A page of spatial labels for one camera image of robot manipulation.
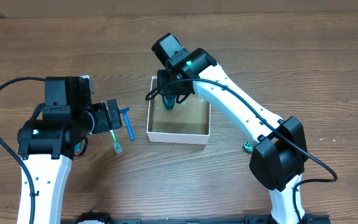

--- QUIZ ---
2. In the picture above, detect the blue mouthwash bottle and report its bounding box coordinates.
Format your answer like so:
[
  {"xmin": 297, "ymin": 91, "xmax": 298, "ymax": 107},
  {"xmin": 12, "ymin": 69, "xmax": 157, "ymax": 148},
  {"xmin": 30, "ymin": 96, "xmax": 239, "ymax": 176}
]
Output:
[{"xmin": 162, "ymin": 95, "xmax": 176, "ymax": 110}]

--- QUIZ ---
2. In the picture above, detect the blue disposable razor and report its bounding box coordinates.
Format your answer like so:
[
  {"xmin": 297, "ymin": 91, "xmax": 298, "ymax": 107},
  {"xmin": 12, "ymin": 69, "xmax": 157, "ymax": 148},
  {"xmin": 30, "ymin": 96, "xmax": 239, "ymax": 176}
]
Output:
[{"xmin": 120, "ymin": 108, "xmax": 135, "ymax": 141}]

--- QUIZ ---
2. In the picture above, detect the green white toothbrush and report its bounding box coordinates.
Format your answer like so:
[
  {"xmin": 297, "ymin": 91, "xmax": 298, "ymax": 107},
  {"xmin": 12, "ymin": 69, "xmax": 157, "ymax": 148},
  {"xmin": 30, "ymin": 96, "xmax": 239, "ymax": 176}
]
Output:
[{"xmin": 110, "ymin": 130, "xmax": 122, "ymax": 154}]

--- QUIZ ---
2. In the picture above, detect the green soap packet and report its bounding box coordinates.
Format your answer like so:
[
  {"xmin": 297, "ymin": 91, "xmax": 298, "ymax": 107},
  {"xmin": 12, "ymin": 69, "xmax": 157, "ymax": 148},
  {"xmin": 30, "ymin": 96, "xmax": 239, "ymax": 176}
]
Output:
[{"xmin": 243, "ymin": 140, "xmax": 253, "ymax": 154}]

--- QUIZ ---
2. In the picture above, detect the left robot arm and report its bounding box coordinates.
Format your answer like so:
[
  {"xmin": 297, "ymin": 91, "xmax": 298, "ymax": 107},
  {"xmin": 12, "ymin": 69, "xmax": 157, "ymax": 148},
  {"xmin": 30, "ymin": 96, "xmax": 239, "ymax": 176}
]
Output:
[{"xmin": 17, "ymin": 75, "xmax": 122, "ymax": 223}]

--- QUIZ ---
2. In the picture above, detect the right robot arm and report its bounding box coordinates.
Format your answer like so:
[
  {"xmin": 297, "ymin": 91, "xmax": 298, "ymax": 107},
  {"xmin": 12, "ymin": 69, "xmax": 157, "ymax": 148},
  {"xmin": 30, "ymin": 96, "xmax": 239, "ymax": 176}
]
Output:
[{"xmin": 146, "ymin": 33, "xmax": 307, "ymax": 223}]

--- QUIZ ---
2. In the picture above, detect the white cardboard box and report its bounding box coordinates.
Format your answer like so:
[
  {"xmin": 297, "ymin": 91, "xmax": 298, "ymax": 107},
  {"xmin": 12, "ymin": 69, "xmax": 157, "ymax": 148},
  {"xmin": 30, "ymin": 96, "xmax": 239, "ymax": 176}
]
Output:
[{"xmin": 146, "ymin": 76, "xmax": 211, "ymax": 146}]

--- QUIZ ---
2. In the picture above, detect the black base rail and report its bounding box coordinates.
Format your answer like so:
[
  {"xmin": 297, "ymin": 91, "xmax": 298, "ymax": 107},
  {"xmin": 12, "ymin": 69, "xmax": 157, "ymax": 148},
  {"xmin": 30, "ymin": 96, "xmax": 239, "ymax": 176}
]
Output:
[{"xmin": 61, "ymin": 211, "xmax": 331, "ymax": 224}]

